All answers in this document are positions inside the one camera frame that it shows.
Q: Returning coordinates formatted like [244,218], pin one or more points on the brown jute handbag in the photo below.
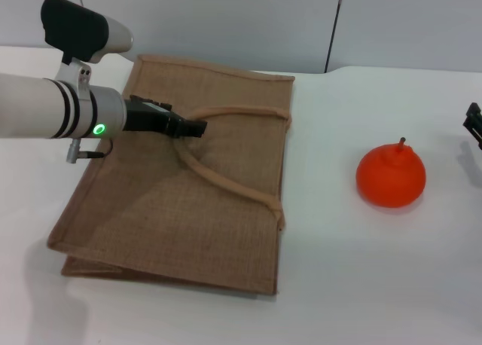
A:
[207,217]

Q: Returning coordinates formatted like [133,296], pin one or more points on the orange fruit with stem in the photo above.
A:
[391,179]

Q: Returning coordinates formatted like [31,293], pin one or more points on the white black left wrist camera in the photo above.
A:
[75,28]

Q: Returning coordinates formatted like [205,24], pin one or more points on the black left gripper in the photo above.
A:
[147,117]

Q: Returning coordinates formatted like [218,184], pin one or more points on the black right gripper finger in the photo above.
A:
[476,124]

